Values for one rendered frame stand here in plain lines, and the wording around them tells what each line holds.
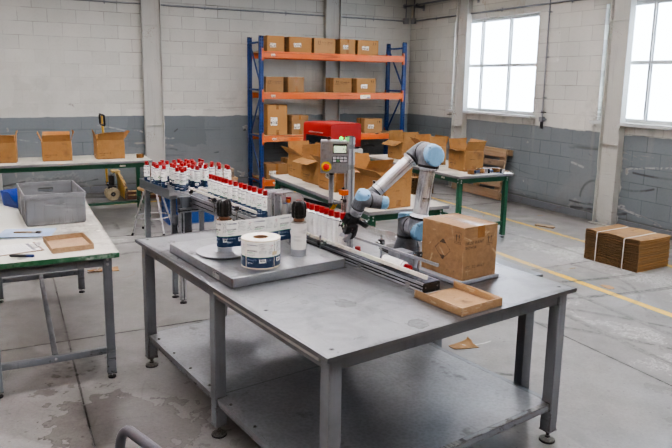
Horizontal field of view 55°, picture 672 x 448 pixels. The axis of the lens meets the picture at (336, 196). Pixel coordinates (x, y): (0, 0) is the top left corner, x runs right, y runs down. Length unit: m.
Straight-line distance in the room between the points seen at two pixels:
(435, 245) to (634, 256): 3.92
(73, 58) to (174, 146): 2.04
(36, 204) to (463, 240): 2.94
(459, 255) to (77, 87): 8.37
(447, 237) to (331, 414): 1.18
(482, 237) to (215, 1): 8.60
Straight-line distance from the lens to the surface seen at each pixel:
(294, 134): 10.92
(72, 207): 4.89
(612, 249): 7.20
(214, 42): 11.24
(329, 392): 2.51
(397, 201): 5.41
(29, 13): 10.81
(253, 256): 3.27
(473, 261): 3.31
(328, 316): 2.80
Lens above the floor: 1.82
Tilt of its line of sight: 10 degrees down
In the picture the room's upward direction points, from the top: 1 degrees clockwise
